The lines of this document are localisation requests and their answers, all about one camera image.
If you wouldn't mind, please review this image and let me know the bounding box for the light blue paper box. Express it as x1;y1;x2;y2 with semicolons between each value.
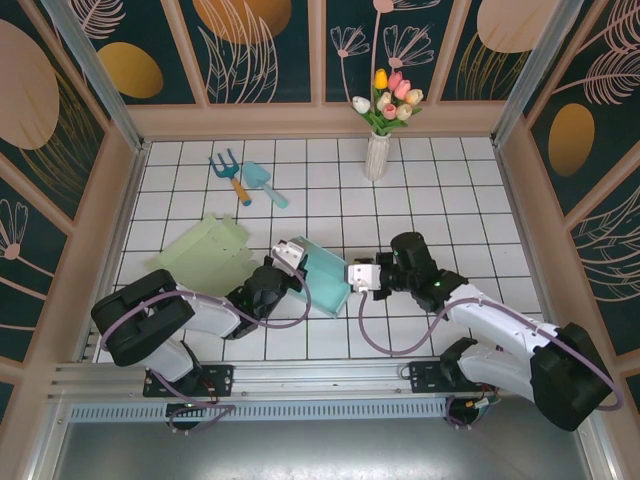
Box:
284;234;351;319

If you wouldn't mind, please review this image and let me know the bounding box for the light green paper box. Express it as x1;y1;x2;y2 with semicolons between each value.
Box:
149;213;261;294

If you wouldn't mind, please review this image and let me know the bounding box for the white ribbed vase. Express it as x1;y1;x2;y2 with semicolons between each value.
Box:
364;133;390;181

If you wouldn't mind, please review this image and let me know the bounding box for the light blue toy trowel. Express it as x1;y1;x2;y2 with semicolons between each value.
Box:
241;160;290;210

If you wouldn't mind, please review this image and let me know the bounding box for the blue toy garden fork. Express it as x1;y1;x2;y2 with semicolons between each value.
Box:
208;148;254;206

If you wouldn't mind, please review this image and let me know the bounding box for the artificial tulip bouquet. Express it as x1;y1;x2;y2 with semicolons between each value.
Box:
351;68;425;137

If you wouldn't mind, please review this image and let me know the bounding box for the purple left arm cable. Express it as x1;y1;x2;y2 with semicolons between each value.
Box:
99;247;311;434

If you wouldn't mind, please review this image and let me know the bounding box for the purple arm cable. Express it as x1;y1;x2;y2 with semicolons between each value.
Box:
358;292;625;414
99;247;311;434

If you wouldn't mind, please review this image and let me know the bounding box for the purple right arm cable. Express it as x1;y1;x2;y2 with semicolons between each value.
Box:
358;292;625;414

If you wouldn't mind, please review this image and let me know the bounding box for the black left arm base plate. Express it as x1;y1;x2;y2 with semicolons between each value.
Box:
143;363;235;399

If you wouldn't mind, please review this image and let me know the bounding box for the aluminium mounting rail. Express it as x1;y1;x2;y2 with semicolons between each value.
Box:
47;353;594;402

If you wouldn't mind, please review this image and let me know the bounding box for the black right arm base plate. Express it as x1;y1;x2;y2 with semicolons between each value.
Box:
408;359;501;394

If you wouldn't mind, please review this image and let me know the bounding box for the slotted grey cable duct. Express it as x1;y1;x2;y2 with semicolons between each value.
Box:
67;396;451;425

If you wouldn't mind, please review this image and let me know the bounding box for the coloured connector wire bundle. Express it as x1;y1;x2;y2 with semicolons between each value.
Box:
467;382;503;416

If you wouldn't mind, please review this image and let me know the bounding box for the aluminium frame post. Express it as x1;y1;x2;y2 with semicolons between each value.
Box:
39;0;151;154
491;0;586;149

